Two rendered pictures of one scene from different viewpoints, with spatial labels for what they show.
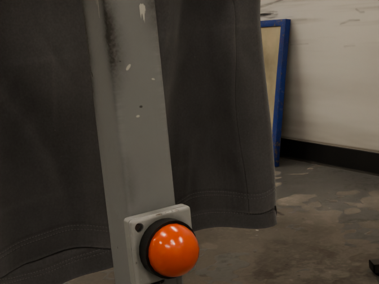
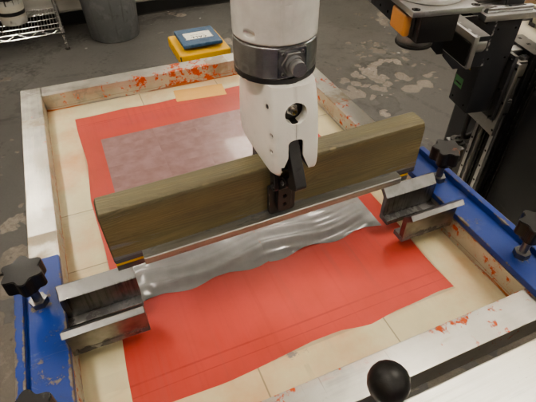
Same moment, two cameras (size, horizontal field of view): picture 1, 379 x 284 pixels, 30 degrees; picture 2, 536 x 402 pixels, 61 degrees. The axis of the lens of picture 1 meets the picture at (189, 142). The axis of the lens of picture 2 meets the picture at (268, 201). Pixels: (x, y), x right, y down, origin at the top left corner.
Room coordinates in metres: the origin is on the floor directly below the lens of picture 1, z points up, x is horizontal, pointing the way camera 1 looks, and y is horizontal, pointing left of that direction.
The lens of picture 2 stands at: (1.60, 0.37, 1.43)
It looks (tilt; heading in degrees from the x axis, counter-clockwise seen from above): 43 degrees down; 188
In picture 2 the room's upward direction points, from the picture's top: straight up
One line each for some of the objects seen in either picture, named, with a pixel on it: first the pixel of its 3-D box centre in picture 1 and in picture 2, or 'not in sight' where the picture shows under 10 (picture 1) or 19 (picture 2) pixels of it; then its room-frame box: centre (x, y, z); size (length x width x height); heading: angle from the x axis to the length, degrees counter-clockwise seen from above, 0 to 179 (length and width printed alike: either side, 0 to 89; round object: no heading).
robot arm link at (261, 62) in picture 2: not in sight; (277, 48); (1.22, 0.33, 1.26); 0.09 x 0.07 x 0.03; 31
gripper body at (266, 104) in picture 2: not in sight; (274, 104); (1.21, 0.32, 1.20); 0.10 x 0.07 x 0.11; 31
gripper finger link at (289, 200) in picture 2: not in sight; (285, 194); (1.24, 0.34, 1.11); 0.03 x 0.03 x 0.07; 31
